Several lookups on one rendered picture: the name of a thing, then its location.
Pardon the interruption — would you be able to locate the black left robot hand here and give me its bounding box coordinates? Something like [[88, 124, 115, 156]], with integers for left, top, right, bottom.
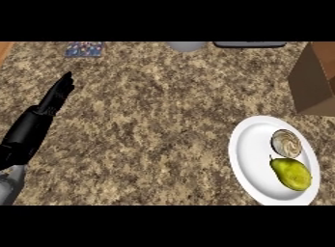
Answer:
[[0, 70, 76, 172]]

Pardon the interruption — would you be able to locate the white round plate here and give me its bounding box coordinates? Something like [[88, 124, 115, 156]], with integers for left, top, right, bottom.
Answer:
[[227, 115, 321, 206]]

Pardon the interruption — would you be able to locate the swirled cream cupcake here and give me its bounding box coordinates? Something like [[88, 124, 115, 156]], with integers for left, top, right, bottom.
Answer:
[[270, 128, 304, 159]]

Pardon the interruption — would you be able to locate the brown cardboard box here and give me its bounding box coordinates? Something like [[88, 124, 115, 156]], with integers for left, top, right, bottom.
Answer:
[[286, 41, 335, 118]]

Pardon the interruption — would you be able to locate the blue patterned packet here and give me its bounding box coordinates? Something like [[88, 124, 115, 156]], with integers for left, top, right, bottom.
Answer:
[[63, 41, 105, 58]]

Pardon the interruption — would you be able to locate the dark grey flat appliance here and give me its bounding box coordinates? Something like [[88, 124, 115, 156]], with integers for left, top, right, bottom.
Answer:
[[211, 41, 288, 49]]

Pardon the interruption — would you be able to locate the green pear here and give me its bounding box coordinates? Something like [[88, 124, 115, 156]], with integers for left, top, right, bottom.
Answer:
[[268, 154, 314, 192]]

